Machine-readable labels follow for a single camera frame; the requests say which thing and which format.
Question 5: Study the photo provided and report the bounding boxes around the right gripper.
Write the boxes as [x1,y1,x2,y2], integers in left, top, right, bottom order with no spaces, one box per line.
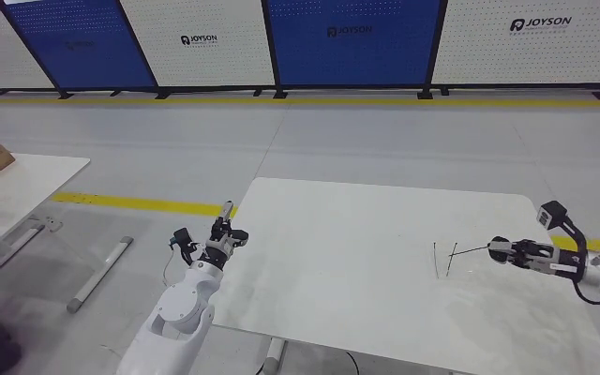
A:
[487,235,597,284]

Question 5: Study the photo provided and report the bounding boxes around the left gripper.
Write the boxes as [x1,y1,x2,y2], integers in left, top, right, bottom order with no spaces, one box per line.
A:
[188,201,250,283]

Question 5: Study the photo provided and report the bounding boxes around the white partition panel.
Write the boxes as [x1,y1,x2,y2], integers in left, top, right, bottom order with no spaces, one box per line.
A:
[0,8,56,95]
[429,0,600,100]
[118,0,278,98]

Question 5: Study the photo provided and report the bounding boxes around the white side table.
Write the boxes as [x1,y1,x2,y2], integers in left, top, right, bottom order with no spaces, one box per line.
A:
[0,152,135,315]

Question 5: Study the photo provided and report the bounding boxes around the blue partition panel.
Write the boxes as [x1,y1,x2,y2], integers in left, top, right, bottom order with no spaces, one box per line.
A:
[262,0,446,100]
[0,0,159,100]

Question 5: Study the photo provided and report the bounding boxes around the brown cardboard box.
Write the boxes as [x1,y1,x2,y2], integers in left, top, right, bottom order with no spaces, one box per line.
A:
[0,143,17,173]

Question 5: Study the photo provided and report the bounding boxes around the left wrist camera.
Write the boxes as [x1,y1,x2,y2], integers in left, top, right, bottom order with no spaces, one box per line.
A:
[169,227,203,267]

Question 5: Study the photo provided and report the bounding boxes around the thin white cable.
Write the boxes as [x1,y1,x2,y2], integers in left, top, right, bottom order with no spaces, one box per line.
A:
[161,244,177,288]

